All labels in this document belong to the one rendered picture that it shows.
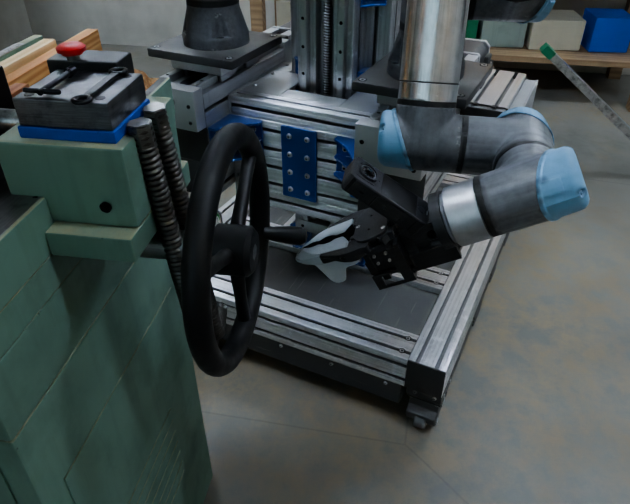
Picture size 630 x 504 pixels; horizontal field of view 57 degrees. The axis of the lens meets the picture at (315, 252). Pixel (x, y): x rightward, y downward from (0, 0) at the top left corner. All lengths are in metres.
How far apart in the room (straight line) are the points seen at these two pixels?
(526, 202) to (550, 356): 1.16
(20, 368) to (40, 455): 0.11
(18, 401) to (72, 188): 0.22
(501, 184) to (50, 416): 0.56
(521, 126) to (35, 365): 0.62
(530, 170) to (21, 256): 0.53
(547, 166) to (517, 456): 0.98
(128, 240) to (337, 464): 0.96
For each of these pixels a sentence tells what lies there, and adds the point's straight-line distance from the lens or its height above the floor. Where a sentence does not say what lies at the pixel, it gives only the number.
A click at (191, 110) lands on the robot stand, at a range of 1.28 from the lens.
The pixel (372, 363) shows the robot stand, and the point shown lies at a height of 0.18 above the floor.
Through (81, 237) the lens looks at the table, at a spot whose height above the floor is 0.87.
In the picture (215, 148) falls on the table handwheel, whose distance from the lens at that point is 0.59.
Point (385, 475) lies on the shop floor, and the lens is 1.45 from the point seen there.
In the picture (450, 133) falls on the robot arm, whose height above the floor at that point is 0.90.
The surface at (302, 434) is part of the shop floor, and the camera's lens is 1.51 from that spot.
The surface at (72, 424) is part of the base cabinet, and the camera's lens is 0.78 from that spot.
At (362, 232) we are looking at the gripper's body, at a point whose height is 0.80.
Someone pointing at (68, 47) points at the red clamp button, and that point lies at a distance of 0.68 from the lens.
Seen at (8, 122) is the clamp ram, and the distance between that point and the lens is 0.71.
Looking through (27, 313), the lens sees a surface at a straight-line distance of 0.65.
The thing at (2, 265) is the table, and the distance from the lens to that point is 0.61.
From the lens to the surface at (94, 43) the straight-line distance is 1.08.
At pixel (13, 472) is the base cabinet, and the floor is 0.66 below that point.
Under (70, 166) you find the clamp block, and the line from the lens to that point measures 0.62.
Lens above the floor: 1.20
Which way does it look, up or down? 36 degrees down
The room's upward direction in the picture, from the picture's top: straight up
